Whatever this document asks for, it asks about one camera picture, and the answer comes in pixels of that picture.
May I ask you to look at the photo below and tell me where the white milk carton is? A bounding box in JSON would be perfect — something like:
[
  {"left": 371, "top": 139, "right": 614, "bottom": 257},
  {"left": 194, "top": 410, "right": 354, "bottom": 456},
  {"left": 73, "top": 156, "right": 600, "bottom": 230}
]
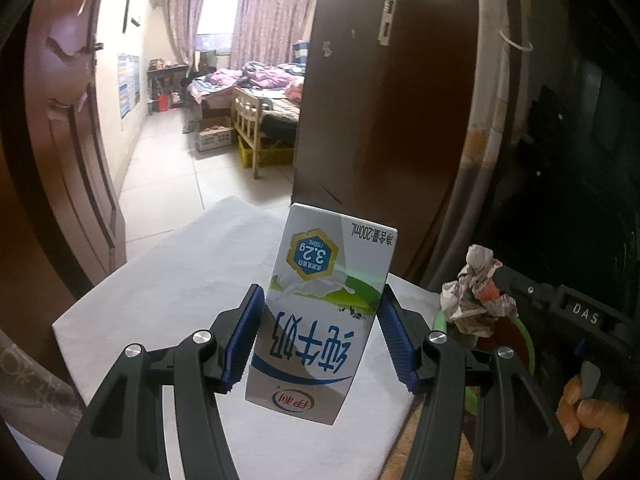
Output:
[{"left": 244, "top": 202, "right": 401, "bottom": 427}]

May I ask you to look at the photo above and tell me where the white cardboard box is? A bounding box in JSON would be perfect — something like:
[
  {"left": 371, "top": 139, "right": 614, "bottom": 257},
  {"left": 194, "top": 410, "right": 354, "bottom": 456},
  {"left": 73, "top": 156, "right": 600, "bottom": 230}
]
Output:
[{"left": 194, "top": 116, "right": 235, "bottom": 153}]

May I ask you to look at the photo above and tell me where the bed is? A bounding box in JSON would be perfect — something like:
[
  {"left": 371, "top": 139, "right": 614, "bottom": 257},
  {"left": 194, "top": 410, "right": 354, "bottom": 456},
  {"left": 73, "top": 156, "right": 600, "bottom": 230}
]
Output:
[{"left": 187, "top": 62, "right": 306, "bottom": 143}]

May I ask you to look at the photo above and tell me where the purple blanket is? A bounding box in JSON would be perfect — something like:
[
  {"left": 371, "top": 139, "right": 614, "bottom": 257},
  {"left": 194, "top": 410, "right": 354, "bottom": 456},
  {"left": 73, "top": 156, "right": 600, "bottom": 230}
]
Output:
[{"left": 207, "top": 62, "right": 297, "bottom": 92}]

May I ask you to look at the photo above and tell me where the metal latch plate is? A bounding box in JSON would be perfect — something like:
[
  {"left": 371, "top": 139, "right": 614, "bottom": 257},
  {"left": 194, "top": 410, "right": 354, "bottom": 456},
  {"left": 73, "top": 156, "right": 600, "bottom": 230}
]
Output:
[{"left": 377, "top": 0, "right": 399, "bottom": 46}]

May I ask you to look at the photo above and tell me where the green trash bin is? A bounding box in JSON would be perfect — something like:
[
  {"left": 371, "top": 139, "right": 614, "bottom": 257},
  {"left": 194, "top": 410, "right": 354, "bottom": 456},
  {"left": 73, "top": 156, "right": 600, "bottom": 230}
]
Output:
[{"left": 432, "top": 305, "right": 538, "bottom": 416}]

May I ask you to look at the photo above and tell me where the brown paper ball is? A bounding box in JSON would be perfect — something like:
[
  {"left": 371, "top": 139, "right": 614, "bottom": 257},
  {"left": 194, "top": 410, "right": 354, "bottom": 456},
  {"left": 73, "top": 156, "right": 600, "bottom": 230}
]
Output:
[{"left": 440, "top": 244, "right": 518, "bottom": 338}]

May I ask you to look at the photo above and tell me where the metal door handle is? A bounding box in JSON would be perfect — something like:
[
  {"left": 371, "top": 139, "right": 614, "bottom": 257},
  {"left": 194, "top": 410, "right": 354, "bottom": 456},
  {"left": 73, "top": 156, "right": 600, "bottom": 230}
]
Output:
[{"left": 47, "top": 35, "right": 106, "bottom": 64}]

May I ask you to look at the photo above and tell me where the floral patterned cloth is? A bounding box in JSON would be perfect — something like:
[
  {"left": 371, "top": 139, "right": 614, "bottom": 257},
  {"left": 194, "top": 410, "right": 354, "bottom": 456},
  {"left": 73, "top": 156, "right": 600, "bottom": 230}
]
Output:
[{"left": 0, "top": 330, "right": 87, "bottom": 442}]

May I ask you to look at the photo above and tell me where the pink patterned curtain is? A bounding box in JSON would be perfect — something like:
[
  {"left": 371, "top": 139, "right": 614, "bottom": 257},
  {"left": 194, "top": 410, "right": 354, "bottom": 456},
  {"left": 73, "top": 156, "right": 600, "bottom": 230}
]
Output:
[
  {"left": 167, "top": 0, "right": 208, "bottom": 66},
  {"left": 230, "top": 0, "right": 321, "bottom": 71}
]

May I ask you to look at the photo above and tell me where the brown door with handle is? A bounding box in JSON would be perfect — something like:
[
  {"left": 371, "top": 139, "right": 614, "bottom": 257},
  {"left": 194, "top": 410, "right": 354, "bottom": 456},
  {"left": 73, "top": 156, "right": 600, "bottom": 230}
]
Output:
[{"left": 25, "top": 0, "right": 128, "bottom": 291}]

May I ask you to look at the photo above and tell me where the person's right hand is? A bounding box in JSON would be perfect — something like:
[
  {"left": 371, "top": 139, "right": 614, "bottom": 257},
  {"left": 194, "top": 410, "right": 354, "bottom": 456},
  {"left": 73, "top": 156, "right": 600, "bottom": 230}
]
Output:
[{"left": 556, "top": 374, "right": 630, "bottom": 443}]

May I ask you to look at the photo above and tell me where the wall poster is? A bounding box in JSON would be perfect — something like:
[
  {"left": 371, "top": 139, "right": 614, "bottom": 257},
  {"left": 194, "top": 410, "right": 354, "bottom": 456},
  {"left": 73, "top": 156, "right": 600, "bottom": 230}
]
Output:
[{"left": 117, "top": 52, "right": 142, "bottom": 121}]

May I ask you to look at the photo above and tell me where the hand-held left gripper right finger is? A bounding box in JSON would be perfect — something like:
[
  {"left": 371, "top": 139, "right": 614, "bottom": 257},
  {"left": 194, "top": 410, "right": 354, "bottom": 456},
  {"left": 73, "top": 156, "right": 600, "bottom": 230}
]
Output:
[{"left": 376, "top": 283, "right": 583, "bottom": 480}]

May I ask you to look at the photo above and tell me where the dark wooden desk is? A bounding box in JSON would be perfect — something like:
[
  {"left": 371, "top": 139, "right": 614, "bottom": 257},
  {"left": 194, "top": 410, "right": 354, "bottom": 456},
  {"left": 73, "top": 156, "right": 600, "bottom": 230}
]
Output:
[{"left": 146, "top": 62, "right": 191, "bottom": 112}]

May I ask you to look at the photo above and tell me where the yellow plastic crate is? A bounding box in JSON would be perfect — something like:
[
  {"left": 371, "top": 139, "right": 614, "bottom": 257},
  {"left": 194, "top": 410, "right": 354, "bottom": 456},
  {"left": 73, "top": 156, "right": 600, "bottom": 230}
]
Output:
[{"left": 236, "top": 135, "right": 296, "bottom": 169}]

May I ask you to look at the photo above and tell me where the dark brown door with latch plate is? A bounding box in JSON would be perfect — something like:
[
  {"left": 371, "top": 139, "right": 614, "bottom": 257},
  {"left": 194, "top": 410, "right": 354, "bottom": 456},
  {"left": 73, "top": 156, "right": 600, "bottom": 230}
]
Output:
[{"left": 291, "top": 0, "right": 481, "bottom": 281}]

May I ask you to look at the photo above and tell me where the white wall hook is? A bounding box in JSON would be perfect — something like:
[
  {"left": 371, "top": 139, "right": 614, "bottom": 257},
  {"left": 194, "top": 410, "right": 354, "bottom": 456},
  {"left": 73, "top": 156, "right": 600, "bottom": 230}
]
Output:
[{"left": 500, "top": 27, "right": 534, "bottom": 55}]

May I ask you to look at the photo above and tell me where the wooden chair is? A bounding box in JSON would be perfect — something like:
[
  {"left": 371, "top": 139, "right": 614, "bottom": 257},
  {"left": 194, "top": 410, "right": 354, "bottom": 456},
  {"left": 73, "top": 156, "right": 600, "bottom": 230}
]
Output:
[{"left": 231, "top": 85, "right": 266, "bottom": 180}]

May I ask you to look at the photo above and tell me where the window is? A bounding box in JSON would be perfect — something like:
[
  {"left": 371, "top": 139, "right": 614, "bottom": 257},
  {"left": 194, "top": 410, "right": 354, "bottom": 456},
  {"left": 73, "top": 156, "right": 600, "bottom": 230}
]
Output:
[{"left": 197, "top": 0, "right": 246, "bottom": 53}]

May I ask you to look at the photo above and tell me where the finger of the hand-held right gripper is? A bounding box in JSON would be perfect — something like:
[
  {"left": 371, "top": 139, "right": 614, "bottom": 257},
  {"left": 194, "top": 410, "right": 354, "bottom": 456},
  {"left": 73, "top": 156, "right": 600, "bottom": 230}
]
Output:
[{"left": 492, "top": 264, "right": 562, "bottom": 312}]

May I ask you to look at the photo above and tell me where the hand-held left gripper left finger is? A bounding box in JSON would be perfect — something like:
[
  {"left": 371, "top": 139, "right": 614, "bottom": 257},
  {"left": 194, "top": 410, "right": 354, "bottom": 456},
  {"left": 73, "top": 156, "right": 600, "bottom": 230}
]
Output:
[{"left": 56, "top": 283, "right": 266, "bottom": 480}]

